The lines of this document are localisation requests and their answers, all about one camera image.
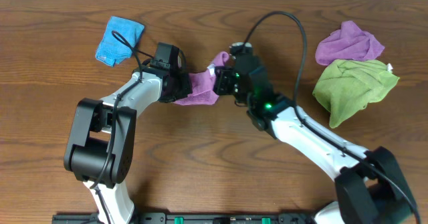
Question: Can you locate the pink purple cloth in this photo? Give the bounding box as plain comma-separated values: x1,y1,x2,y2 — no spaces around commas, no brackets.
175,51,229,106

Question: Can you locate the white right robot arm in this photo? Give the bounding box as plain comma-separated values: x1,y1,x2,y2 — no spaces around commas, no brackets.
214,42,421,223

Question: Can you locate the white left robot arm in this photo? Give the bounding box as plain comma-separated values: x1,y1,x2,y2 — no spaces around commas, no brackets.
64,43,192,223

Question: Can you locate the folded blue cloth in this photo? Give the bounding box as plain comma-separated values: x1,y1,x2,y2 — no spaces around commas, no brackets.
95,16,144,67

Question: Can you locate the crumpled green cloth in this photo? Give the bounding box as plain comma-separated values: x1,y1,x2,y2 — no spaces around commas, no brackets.
312,60,400,128

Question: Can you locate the crumpled purple cloth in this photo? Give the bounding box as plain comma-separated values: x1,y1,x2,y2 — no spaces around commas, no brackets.
315,21,385,66

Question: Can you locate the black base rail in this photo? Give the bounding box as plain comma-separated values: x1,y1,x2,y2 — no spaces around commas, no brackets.
51,213,315,224

